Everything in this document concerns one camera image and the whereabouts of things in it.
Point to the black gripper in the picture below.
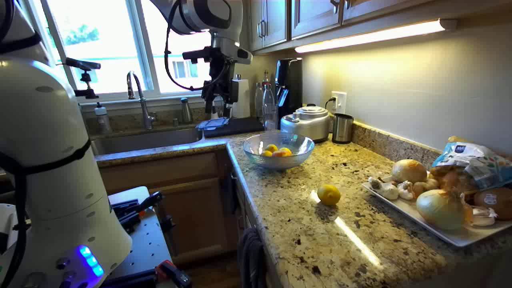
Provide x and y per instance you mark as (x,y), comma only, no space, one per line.
(223,81)

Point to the green-yellow lemon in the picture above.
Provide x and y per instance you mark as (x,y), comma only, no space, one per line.
(266,154)

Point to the clear glass bowl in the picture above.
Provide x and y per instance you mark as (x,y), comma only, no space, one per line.
(256,153)

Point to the yellow lemon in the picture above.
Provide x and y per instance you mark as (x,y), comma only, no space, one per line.
(271,148)
(328,196)

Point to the blue sponge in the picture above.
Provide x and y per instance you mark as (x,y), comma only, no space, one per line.
(213,126)

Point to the white paper towel roll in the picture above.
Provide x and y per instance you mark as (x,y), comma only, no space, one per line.
(242,98)

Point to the black drying mat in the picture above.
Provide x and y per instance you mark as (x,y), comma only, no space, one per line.
(245,127)

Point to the chrome sink sprayer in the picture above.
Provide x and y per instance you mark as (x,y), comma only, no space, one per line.
(187,111)

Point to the clear water bottle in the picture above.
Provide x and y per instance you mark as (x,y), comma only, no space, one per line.
(269,110)

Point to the black coffee maker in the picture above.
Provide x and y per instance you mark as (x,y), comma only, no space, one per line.
(290,86)

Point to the red-yellow apple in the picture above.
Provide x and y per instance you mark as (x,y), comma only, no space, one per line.
(283,153)

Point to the chrome kitchen faucet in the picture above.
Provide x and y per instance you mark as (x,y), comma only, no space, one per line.
(143,105)

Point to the stainless steel sink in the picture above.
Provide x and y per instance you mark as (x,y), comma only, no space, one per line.
(149,140)

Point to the white rice cooker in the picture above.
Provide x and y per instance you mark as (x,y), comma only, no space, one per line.
(309,124)

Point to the wooden lower cabinet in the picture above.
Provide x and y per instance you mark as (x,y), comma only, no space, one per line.
(181,209)

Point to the clear soap bottle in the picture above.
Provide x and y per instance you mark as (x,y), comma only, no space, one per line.
(101,119)

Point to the stainless steel cup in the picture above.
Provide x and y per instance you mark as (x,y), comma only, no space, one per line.
(343,129)

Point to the kitchen window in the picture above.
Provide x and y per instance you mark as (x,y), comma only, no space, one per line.
(106,49)

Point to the grey upper cabinets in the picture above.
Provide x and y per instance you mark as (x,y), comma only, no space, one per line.
(314,17)

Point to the black tool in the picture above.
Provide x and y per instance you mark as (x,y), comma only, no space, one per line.
(133,209)

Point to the dark hanging towel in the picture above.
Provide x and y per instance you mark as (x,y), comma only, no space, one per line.
(251,258)

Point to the grey robot cart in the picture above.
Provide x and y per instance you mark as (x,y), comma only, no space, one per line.
(144,250)

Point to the under-cabinet light strip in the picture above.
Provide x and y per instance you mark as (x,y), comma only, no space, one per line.
(373,36)

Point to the white mushroom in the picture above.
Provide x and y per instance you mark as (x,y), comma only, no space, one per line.
(407,191)
(375,183)
(389,193)

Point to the red black clamp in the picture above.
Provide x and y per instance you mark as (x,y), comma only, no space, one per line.
(173,274)

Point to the small yellow onion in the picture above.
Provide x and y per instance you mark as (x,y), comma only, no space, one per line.
(408,170)

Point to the brown ginger root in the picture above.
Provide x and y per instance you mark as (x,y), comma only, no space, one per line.
(448,178)

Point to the white rectangular tray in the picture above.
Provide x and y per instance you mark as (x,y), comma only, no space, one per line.
(426,230)

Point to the large yellow onion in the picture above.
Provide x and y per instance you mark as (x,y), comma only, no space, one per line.
(440,210)

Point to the clear plastic bag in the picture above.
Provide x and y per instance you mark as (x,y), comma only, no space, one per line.
(472,161)

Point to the brown onion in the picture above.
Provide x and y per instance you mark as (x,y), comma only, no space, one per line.
(496,202)

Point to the white wall outlet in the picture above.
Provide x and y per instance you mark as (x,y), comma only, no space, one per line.
(339,102)

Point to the black camera on stand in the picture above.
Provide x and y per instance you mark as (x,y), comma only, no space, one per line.
(85,66)

